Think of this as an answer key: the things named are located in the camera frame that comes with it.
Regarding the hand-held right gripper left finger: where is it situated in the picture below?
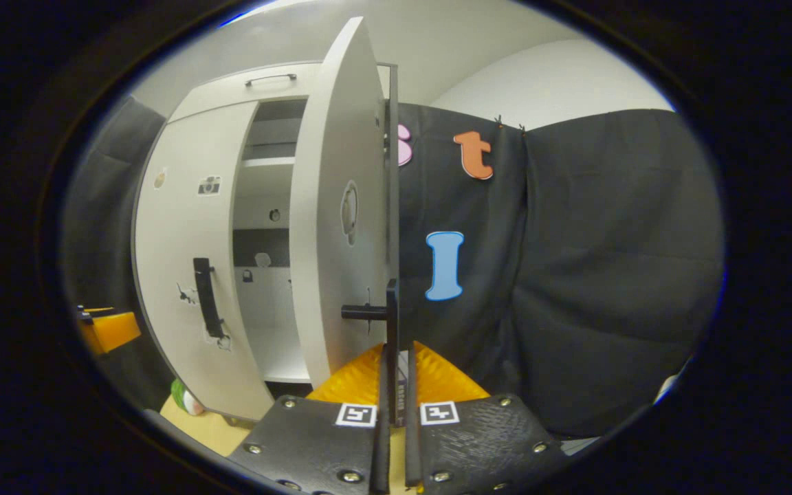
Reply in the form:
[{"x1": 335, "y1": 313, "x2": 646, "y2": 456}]
[{"x1": 226, "y1": 342, "x2": 392, "y2": 495}]

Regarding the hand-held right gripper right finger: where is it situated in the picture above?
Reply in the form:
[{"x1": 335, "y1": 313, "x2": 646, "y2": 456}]
[{"x1": 403, "y1": 340, "x2": 570, "y2": 495}]

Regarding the cabinet door with camera sticker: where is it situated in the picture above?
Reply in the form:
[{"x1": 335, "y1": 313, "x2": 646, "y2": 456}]
[{"x1": 133, "y1": 102, "x2": 274, "y2": 421}]

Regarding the white double-door shoe cabinet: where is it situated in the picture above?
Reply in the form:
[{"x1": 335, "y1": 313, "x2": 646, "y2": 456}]
[{"x1": 131, "y1": 60, "x2": 400, "y2": 424}]

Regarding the cabinet door with headphone sticker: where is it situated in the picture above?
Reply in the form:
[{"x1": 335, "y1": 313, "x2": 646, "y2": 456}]
[{"x1": 289, "y1": 17, "x2": 400, "y2": 389}]

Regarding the white cabinet drawer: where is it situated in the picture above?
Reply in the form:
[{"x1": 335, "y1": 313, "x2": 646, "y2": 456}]
[{"x1": 166, "y1": 62, "x2": 321, "y2": 124}]

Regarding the green and white toy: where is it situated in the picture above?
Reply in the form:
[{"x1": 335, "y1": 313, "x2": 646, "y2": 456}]
[{"x1": 170, "y1": 378, "x2": 206, "y2": 417}]

